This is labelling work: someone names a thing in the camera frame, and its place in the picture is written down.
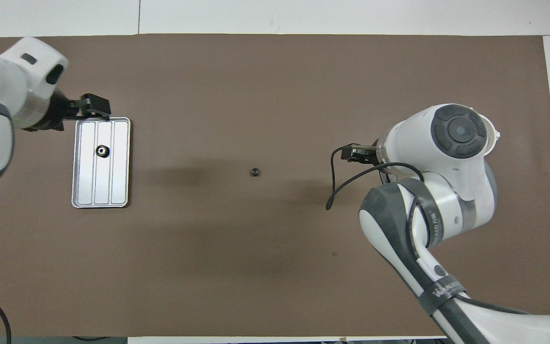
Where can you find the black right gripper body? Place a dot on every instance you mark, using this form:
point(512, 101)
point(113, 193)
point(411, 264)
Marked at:
point(361, 154)

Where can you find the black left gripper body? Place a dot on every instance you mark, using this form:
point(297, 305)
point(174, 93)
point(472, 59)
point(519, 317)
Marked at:
point(62, 110)

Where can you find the large black bearing gear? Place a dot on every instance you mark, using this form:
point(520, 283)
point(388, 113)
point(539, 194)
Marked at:
point(101, 151)

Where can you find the small black bearing gear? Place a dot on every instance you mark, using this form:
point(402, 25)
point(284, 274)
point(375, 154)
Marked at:
point(254, 171)

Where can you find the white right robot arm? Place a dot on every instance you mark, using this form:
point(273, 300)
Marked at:
point(447, 200)

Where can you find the silver metal tray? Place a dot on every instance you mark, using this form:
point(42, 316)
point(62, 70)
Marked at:
point(86, 181)

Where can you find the brown table mat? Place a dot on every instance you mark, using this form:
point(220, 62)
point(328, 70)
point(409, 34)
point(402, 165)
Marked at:
point(256, 263)

